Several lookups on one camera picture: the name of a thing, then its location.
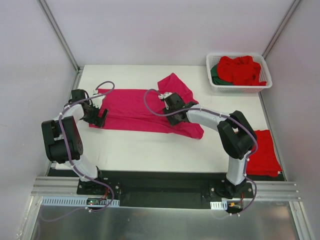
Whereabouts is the pink t shirt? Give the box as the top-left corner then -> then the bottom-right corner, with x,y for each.
99,73 -> 204,140

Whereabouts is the white plastic laundry basket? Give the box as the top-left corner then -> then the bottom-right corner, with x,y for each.
206,53 -> 273,94

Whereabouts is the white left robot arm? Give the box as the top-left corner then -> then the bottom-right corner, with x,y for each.
41,89 -> 108,195

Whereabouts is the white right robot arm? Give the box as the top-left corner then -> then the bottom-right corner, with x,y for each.
159,92 -> 258,199

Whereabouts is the green t shirt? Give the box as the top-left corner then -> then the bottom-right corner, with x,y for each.
210,64 -> 233,86

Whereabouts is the red crumpled t shirt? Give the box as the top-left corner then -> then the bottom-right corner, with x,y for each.
217,55 -> 267,86

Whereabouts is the folded red t shirt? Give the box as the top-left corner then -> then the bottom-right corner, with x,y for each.
246,130 -> 282,177

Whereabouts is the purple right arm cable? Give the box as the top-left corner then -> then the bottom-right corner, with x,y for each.
143,89 -> 260,214

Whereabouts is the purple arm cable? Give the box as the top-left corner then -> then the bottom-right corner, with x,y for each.
143,89 -> 260,214
39,81 -> 116,222

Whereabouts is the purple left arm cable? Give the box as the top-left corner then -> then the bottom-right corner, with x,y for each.
39,81 -> 116,222

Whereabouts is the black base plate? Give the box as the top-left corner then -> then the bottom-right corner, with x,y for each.
47,168 -> 287,210

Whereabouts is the aluminium frame rail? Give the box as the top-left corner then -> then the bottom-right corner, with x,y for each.
31,176 -> 302,209

